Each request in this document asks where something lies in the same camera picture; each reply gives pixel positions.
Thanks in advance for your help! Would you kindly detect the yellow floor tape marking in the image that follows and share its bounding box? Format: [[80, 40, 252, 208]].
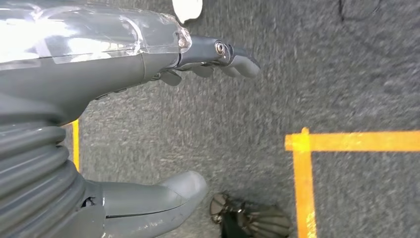
[[284, 127, 420, 238]]

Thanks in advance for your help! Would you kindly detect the white rounded object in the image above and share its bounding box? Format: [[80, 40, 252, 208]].
[[171, 0, 204, 24]]

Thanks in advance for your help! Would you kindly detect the black robot foot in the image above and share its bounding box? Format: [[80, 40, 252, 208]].
[[209, 192, 293, 238]]

